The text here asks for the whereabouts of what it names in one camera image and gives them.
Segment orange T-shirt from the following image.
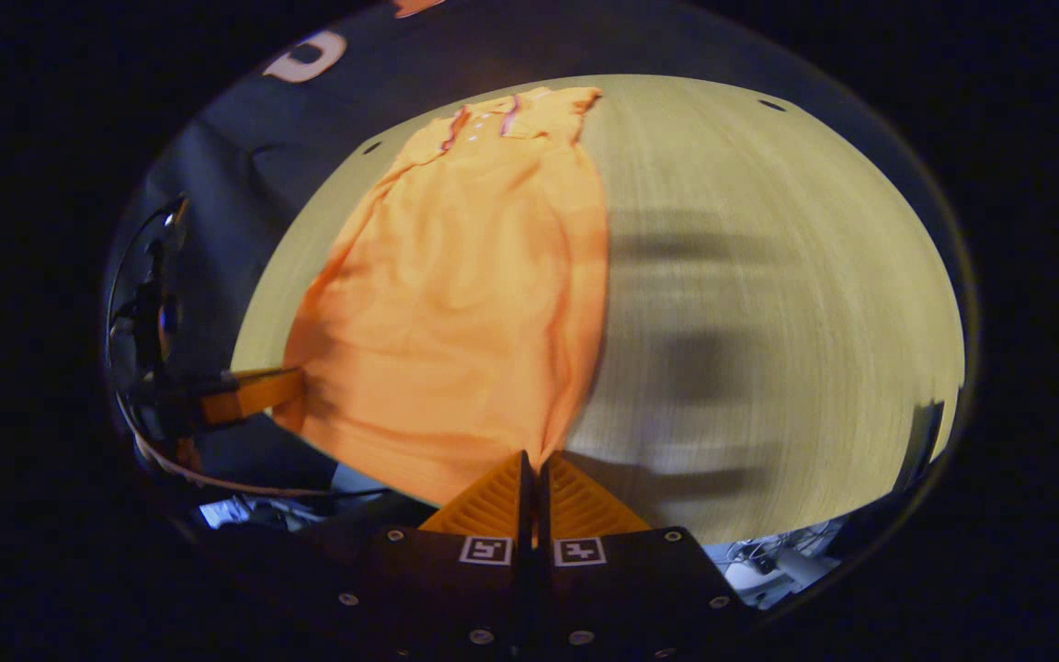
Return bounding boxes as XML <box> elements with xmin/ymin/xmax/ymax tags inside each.
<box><xmin>274</xmin><ymin>86</ymin><xmax>610</xmax><ymax>508</ymax></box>

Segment thin pale cable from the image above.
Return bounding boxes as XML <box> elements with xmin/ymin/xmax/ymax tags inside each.
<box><xmin>130</xmin><ymin>432</ymin><xmax>393</xmax><ymax>499</ymax></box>

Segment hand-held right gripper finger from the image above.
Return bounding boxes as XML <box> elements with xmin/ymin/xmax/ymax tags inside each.
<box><xmin>539</xmin><ymin>452</ymin><xmax>756</xmax><ymax>658</ymax></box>
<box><xmin>309</xmin><ymin>451</ymin><xmax>535</xmax><ymax>658</ymax></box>

